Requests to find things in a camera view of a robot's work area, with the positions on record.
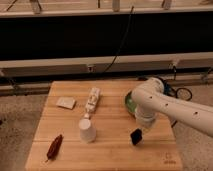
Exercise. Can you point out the translucent gripper end piece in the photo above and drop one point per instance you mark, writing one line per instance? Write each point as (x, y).
(145, 121)

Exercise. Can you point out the black eraser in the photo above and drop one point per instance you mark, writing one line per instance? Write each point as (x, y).
(136, 136)

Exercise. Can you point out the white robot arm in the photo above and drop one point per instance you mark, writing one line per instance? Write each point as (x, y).
(150, 99)

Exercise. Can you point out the green bowl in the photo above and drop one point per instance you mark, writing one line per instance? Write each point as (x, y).
(130, 104)

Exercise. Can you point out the white tube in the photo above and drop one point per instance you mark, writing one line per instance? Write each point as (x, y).
(92, 101)

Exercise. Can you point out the white paper cup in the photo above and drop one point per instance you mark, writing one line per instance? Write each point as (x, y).
(87, 131)

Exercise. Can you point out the wooden board table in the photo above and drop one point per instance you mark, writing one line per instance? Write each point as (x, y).
(112, 149)

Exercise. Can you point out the beige sponge block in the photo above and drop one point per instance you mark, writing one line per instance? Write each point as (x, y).
(66, 102)

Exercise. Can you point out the dark red chili pepper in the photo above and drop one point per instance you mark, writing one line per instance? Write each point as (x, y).
(54, 148)

